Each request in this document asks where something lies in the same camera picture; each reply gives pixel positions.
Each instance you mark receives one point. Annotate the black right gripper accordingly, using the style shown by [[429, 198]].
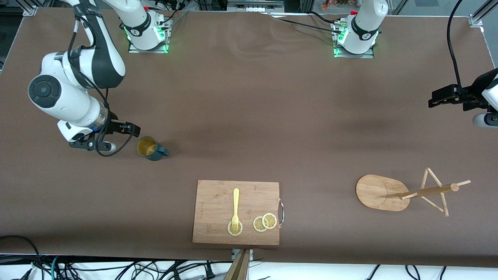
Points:
[[114, 124]]

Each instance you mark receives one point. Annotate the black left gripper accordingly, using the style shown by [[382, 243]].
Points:
[[474, 92]]

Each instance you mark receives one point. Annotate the dark teal ribbed cup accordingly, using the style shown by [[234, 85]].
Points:
[[153, 153]]

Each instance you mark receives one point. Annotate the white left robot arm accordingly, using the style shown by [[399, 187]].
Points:
[[363, 27]]

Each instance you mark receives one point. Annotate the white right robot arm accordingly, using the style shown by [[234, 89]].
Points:
[[70, 101]]

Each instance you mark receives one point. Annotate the wooden cup rack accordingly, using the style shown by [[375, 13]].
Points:
[[379, 192]]

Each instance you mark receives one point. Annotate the bamboo cutting board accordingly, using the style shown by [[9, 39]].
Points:
[[214, 206]]

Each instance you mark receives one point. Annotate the brown table mat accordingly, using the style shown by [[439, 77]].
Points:
[[249, 116]]

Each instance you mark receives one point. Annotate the yellow plastic fork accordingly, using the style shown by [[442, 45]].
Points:
[[235, 202]]

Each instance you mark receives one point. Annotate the lemon slice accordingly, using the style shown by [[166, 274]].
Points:
[[269, 220], [230, 231], [257, 225]]

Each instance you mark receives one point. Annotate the aluminium frame corner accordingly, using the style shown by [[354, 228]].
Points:
[[30, 10], [476, 20]]

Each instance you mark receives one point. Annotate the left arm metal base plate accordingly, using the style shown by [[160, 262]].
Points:
[[369, 55]]

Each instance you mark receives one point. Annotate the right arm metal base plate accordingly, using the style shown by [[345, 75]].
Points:
[[163, 46]]

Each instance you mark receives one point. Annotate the grey metal bracket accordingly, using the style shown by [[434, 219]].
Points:
[[235, 253]]

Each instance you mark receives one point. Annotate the wooden post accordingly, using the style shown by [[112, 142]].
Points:
[[238, 270]]

